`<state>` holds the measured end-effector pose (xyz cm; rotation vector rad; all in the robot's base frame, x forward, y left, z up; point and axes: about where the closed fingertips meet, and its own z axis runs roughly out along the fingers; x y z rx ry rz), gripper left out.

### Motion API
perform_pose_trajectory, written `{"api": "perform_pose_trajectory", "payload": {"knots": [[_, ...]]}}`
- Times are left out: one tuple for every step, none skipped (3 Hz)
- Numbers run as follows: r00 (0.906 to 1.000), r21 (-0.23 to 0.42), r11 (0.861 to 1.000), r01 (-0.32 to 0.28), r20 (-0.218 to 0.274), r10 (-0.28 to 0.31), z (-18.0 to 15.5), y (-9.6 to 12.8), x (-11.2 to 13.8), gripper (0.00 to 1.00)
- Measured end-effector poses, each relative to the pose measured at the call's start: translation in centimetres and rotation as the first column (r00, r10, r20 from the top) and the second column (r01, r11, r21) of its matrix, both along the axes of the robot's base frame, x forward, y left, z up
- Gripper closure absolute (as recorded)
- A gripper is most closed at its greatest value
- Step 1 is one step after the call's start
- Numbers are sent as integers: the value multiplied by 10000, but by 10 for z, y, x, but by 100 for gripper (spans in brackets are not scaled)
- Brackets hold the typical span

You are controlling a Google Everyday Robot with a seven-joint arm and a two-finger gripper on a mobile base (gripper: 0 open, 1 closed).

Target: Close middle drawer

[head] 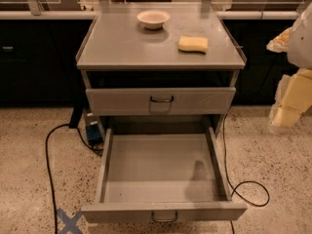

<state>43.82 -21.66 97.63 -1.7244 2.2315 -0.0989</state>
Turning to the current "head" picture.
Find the blue power box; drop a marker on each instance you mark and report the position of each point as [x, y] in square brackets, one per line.
[91, 128]

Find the white ceramic bowl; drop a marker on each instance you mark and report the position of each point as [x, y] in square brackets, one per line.
[153, 19]

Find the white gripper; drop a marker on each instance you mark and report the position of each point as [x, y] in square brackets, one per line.
[301, 46]

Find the yellow sponge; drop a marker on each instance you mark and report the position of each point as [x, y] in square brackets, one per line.
[193, 44]

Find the grey top drawer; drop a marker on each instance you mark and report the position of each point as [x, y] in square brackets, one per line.
[159, 101]

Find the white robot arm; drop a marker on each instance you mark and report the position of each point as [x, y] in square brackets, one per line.
[296, 41]

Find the dark lab bench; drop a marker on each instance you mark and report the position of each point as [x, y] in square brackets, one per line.
[37, 61]

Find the grey drawer cabinet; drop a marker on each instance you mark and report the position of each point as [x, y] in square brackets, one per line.
[119, 52]

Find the blue tape cross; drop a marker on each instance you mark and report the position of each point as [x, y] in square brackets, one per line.
[70, 223]

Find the grey drawer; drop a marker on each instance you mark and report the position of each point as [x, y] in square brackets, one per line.
[161, 178]
[159, 101]

